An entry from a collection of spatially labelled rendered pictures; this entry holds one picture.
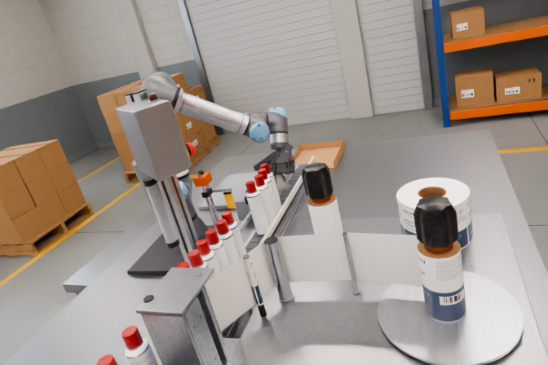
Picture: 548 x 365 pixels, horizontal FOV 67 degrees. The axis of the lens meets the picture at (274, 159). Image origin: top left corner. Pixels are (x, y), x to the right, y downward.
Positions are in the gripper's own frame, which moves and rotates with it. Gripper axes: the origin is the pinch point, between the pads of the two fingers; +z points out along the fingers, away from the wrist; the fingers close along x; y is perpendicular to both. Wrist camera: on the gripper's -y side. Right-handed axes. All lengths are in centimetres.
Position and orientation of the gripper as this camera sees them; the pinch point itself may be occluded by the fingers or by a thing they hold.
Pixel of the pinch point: (276, 195)
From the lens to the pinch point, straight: 166.1
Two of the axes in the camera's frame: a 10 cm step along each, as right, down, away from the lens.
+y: 9.2, -0.9, -3.8
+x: 3.9, 1.1, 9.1
